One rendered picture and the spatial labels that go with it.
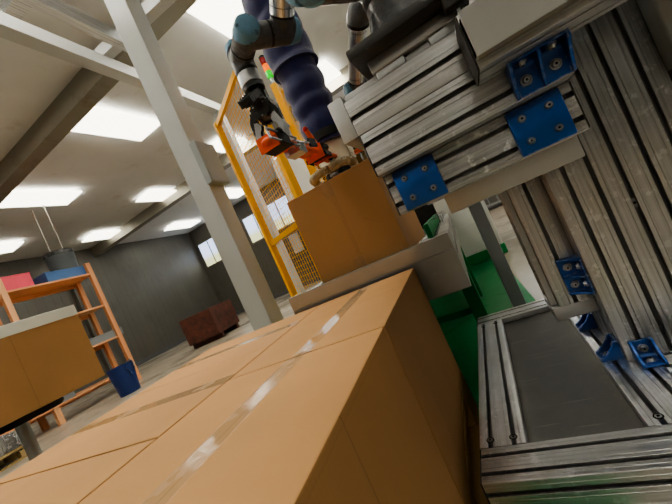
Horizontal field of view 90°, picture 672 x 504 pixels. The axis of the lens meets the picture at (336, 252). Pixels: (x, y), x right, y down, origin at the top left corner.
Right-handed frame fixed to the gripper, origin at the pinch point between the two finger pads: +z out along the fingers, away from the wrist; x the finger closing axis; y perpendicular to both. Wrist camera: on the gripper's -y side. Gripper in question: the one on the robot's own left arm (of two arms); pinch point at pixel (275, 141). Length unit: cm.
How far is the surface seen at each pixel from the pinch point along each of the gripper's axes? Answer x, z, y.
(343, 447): -23, 60, -70
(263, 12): 0, -73, 49
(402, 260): -16, 54, 25
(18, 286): 632, -125, 231
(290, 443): -18, 58, -71
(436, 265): -27, 60, 25
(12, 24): 179, -203, 69
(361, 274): 0, 53, 24
